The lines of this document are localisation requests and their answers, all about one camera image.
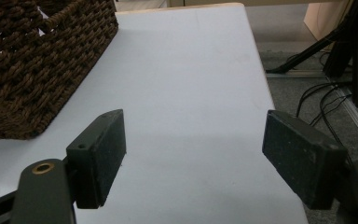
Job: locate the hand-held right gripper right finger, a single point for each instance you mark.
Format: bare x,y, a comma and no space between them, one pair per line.
301,155

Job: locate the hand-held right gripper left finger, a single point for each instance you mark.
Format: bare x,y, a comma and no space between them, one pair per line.
101,155

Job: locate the brown woven wicker basket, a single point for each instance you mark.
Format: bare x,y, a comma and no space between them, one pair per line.
34,65

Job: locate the black metal stand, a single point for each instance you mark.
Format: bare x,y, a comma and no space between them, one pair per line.
345,46

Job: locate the light wooden panel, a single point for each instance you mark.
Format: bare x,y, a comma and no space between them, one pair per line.
324,17

